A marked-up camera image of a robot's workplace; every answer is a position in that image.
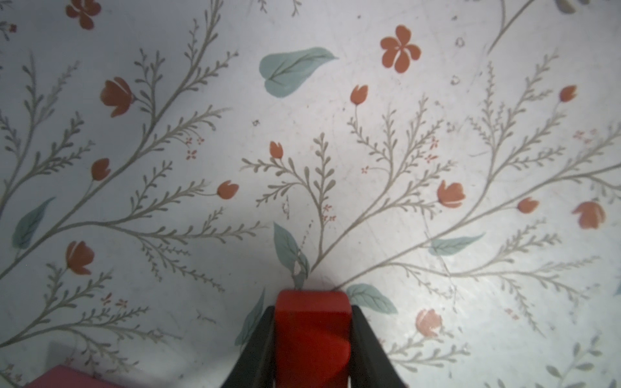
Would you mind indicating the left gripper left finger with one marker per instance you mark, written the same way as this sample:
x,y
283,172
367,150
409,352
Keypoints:
x,y
256,366

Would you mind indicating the pink block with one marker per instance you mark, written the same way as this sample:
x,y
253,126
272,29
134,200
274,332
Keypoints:
x,y
65,377

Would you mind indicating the long red block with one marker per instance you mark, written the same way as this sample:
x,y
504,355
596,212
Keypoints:
x,y
312,339

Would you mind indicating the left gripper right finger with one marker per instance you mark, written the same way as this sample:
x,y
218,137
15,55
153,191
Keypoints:
x,y
369,365

